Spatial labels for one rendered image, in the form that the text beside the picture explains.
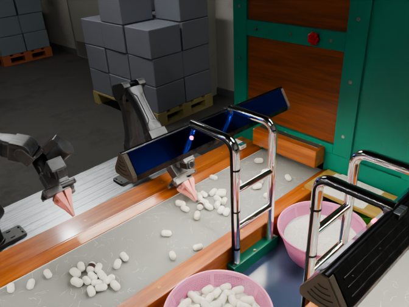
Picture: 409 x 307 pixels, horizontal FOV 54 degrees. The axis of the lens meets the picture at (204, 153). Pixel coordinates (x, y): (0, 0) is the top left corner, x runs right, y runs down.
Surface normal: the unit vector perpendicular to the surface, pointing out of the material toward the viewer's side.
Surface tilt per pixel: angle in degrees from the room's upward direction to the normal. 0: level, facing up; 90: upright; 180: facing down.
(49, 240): 0
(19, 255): 0
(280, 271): 0
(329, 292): 90
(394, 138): 90
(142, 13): 90
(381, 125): 90
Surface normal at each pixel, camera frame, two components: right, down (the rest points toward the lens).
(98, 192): -0.05, -0.88
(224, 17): -0.69, 0.37
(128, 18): 0.70, 0.31
